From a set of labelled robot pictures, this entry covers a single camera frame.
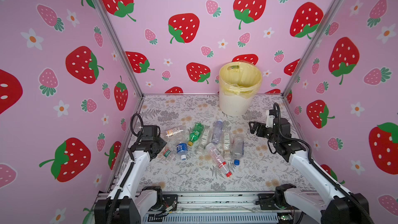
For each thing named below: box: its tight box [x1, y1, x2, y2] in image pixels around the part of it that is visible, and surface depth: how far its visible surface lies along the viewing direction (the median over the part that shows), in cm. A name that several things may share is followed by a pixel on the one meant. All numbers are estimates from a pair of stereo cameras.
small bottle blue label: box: [176, 141, 189, 161], surface depth 89 cm
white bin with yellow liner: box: [218, 61, 263, 117], surface depth 103 cm
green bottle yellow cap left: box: [187, 122, 205, 147], surface depth 95 cm
